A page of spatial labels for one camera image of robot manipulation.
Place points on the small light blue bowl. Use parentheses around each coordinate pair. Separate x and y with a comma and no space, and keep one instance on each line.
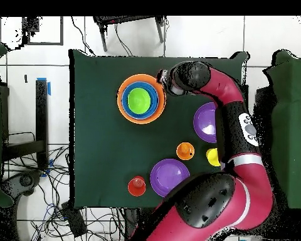
(154,100)

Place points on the green bowl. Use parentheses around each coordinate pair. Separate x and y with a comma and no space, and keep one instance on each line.
(139,100)

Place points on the large blue bowl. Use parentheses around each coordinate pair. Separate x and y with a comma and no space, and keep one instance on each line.
(140,118)

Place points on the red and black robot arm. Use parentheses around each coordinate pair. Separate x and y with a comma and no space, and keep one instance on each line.
(228,195)

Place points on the large orange bowl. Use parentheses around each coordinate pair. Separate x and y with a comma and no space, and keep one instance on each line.
(163,100)

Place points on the purple bowl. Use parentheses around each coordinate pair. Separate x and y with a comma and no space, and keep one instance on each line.
(205,120)
(168,175)

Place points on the black metal stand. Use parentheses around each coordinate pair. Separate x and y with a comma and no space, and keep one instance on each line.
(103,37)

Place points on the orange cup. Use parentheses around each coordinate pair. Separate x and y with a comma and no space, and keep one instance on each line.
(184,150)

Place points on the yellow cup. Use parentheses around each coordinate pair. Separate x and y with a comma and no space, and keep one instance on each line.
(213,157)

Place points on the dark green tablecloth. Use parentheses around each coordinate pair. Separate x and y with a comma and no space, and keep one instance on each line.
(102,150)

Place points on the red cup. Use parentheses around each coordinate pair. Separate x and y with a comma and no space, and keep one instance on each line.
(136,187)

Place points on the blue tape strip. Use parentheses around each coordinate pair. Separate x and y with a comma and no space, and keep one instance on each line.
(49,87)

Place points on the black floor base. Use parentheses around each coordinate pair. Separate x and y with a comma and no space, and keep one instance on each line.
(25,180)

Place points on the black table frame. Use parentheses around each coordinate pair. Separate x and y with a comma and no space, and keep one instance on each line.
(262,100)
(42,113)

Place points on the grey square frame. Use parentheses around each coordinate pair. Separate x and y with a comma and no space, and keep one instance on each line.
(45,44)

